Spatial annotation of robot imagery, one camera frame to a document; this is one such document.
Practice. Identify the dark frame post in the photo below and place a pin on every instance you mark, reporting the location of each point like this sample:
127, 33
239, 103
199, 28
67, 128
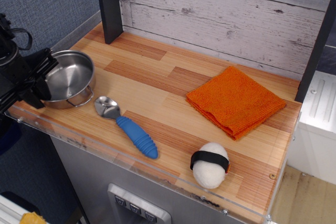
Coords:
316, 52
111, 19

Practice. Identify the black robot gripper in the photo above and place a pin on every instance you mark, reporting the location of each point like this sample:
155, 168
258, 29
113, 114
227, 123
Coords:
24, 78

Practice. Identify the folded orange cloth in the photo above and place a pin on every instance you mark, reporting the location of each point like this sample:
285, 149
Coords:
234, 102

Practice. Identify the spoon with blue handle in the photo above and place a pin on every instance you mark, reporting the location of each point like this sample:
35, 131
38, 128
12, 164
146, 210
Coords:
109, 109

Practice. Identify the silver metal bowl with handles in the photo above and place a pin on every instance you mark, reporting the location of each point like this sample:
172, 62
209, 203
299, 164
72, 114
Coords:
72, 81

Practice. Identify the dark right frame post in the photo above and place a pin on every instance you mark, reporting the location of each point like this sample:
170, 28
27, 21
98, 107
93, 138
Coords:
316, 52

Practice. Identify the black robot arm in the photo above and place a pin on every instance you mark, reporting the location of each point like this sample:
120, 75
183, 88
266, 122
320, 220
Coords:
8, 35

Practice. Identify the dark left frame post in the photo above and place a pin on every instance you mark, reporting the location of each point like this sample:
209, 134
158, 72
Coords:
111, 19

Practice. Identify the clear acrylic table guard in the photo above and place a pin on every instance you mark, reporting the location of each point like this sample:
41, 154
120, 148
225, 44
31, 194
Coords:
96, 152

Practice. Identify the silver button control panel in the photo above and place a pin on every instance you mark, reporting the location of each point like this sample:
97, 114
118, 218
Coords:
130, 208

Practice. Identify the white box at right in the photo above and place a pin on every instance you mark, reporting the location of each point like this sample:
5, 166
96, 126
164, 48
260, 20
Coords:
312, 150

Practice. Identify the white plush sushi toy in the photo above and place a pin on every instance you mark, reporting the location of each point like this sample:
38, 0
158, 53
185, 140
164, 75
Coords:
210, 165

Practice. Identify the yellow object bottom left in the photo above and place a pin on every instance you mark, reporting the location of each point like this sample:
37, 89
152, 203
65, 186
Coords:
32, 218

